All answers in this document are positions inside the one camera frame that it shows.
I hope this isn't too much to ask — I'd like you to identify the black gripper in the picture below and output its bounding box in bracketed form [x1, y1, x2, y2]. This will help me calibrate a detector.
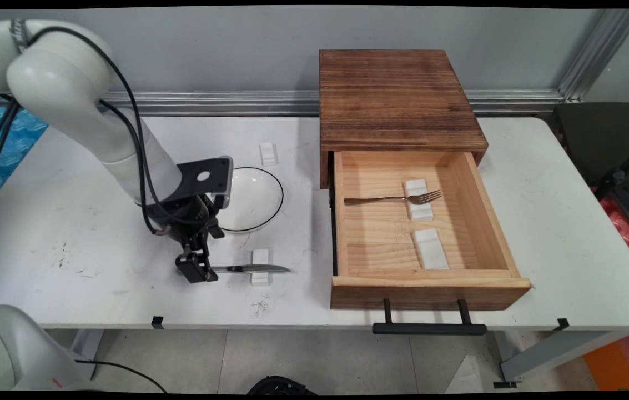
[145, 196, 225, 284]

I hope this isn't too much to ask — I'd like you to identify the silver table knife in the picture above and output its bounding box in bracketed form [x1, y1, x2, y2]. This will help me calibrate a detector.
[212, 264, 291, 274]

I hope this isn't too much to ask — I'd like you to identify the silver fork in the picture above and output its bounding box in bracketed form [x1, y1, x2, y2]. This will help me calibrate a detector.
[343, 189, 443, 207]

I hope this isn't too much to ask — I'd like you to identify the white bowl with black rim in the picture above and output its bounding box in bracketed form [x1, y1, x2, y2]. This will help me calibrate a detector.
[215, 167, 284, 233]

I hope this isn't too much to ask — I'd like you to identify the black round floor object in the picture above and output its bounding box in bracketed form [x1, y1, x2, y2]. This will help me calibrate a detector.
[248, 376, 318, 395]

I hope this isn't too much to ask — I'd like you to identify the light wooden drawer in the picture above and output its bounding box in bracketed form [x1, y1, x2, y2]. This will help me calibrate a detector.
[329, 150, 532, 311]

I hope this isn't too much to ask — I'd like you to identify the blue bubble wrap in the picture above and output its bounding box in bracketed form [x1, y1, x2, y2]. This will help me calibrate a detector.
[0, 106, 48, 216]

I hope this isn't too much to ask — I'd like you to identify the dark wooden drawer cabinet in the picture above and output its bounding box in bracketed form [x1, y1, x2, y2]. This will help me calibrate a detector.
[319, 49, 489, 189]

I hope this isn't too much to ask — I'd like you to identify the grey table leg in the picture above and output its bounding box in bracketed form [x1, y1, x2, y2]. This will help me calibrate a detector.
[493, 330, 629, 388]

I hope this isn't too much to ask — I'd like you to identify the red bag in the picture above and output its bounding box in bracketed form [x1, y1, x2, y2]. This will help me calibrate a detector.
[600, 194, 629, 263]

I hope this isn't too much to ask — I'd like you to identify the orange box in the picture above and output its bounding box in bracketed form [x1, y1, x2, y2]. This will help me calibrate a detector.
[583, 331, 629, 392]

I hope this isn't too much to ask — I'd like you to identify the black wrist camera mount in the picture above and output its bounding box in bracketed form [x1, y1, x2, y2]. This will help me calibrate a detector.
[176, 156, 234, 210]

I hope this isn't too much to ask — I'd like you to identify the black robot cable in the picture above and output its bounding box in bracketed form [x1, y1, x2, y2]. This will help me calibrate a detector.
[0, 25, 204, 392]

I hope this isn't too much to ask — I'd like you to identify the horizontal aluminium frame rail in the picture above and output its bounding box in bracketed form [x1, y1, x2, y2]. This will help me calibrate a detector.
[0, 89, 565, 117]

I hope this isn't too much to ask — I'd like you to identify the black drawer handle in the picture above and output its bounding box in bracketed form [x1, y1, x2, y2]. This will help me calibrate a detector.
[372, 298, 487, 336]

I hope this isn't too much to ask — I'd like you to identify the slanted aluminium frame post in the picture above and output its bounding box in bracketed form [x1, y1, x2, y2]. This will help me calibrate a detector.
[557, 8, 629, 102]

